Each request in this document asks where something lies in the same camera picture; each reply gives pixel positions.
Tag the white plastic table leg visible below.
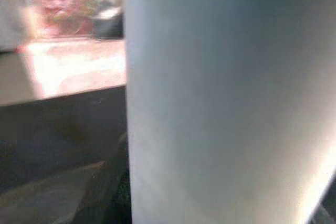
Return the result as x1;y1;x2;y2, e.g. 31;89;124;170
123;0;336;224

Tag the red printed box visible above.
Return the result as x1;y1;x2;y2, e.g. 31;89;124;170
31;0;100;38

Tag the black bag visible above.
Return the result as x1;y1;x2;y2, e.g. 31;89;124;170
91;0;124;40

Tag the pale patterned low box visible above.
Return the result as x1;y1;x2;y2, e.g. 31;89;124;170
20;39;128;101

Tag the black tablecloth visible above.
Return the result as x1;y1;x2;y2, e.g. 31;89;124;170
0;86;336;224

